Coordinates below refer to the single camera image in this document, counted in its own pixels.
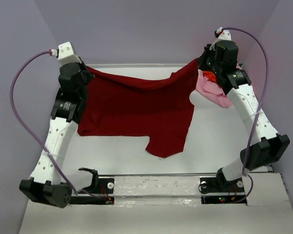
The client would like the dark red t shirt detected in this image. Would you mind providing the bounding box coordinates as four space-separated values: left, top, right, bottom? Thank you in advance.
77 60 198 158

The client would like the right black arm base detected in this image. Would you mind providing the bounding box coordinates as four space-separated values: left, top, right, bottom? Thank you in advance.
198 177 247 205

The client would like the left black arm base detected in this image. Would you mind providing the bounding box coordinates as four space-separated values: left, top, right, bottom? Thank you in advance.
69 177 115 205

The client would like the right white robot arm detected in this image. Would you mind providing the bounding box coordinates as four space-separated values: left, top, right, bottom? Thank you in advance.
198 40 290 189

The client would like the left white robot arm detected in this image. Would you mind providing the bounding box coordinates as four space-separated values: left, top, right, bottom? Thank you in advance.
19 56 94 208

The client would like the orange t shirt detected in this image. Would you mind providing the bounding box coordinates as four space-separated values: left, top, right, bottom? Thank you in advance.
202 71 217 83

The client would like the pink t shirt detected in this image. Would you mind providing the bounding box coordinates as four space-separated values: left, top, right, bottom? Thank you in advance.
196 70 232 108

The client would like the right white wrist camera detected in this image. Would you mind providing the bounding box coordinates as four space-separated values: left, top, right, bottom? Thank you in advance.
209 27 231 51

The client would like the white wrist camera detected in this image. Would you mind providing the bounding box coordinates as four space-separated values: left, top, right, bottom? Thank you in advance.
49 42 82 67
209 27 231 51

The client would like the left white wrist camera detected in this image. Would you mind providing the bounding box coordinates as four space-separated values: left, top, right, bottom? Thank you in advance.
49 42 82 67

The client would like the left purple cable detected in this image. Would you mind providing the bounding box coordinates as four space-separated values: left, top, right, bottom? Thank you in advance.
9 50 113 204

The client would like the front metal rail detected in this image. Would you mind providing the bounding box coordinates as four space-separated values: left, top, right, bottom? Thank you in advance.
99 173 217 177

